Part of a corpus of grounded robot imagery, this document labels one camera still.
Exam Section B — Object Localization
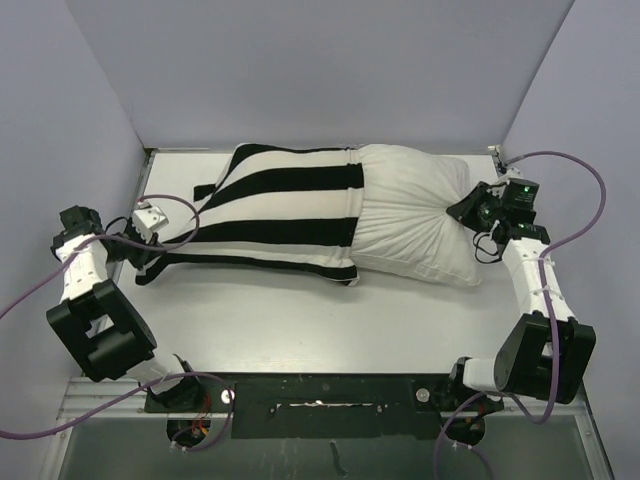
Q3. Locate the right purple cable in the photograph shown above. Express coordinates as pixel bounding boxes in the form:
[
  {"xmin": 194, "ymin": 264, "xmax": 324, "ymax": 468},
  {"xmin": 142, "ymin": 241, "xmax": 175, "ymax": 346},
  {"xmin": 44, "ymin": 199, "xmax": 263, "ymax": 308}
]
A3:
[{"xmin": 432, "ymin": 150, "xmax": 609, "ymax": 480}]

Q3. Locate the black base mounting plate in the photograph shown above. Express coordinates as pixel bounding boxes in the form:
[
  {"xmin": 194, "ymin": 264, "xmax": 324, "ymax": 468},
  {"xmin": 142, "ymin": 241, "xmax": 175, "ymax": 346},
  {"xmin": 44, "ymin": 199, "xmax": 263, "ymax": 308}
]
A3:
[{"xmin": 144, "ymin": 373, "xmax": 504, "ymax": 440}]

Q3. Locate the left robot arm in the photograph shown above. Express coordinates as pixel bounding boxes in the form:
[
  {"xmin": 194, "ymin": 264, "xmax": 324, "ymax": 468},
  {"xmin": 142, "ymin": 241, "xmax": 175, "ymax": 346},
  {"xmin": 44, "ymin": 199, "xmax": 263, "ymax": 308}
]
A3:
[{"xmin": 46, "ymin": 201, "xmax": 206, "ymax": 411}]

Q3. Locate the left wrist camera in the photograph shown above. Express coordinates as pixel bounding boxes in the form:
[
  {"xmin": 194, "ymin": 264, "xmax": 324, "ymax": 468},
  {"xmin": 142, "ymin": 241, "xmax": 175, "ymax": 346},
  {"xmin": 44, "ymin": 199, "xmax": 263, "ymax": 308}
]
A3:
[{"xmin": 131, "ymin": 200, "xmax": 169, "ymax": 245}]

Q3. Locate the white pillow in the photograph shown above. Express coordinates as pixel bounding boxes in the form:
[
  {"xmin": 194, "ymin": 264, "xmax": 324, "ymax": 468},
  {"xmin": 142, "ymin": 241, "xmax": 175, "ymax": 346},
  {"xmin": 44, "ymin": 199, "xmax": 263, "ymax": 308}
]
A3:
[{"xmin": 351, "ymin": 144, "xmax": 481, "ymax": 287}]

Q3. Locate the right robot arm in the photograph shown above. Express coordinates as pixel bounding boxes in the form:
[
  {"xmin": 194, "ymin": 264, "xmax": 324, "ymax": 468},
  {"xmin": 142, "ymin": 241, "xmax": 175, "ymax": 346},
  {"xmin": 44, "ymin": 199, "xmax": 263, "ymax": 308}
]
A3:
[{"xmin": 445, "ymin": 178, "xmax": 596, "ymax": 409}]

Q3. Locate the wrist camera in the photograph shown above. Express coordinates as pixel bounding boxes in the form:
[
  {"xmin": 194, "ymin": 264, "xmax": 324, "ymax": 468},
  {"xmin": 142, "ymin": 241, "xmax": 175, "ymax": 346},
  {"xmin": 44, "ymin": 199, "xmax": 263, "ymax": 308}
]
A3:
[
  {"xmin": 493, "ymin": 161, "xmax": 524, "ymax": 187},
  {"xmin": 131, "ymin": 200, "xmax": 169, "ymax": 245}
]

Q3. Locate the black white striped pillowcase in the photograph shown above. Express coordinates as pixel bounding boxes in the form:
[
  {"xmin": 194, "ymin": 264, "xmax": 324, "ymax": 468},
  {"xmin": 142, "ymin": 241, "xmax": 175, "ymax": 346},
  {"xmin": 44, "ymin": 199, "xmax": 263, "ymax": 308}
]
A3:
[{"xmin": 135, "ymin": 144, "xmax": 365, "ymax": 286}]

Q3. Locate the aluminium frame rail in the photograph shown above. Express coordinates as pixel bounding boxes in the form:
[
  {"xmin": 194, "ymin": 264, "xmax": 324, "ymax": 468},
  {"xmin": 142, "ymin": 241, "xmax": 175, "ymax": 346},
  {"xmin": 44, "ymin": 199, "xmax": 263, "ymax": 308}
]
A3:
[{"xmin": 57, "ymin": 377, "xmax": 146, "ymax": 420}]

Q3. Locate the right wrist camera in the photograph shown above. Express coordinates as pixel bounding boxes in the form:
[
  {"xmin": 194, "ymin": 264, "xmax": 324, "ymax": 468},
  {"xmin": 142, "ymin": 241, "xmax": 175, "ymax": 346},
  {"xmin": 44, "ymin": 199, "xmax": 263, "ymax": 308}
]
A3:
[{"xmin": 493, "ymin": 161, "xmax": 524, "ymax": 187}]

